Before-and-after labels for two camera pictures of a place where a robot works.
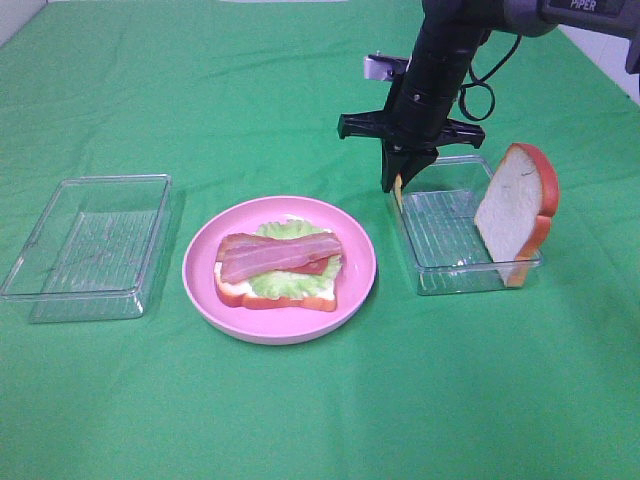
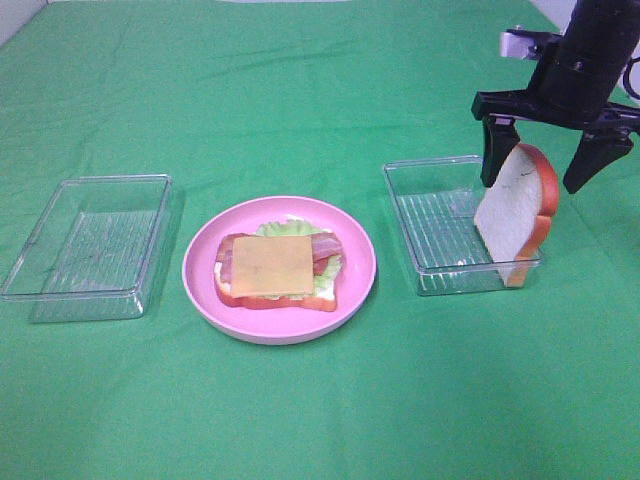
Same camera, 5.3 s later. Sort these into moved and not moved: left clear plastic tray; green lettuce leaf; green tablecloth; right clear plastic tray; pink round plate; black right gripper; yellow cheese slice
Moved: yellow cheese slice; black right gripper
Not moved: left clear plastic tray; green lettuce leaf; right clear plastic tray; pink round plate; green tablecloth
